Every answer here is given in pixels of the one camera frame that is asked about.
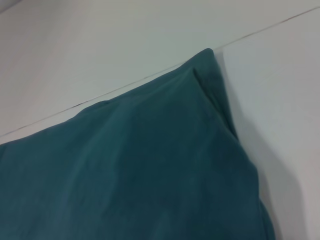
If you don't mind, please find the teal FREE print t-shirt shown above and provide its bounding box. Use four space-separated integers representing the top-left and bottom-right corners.
0 47 277 240

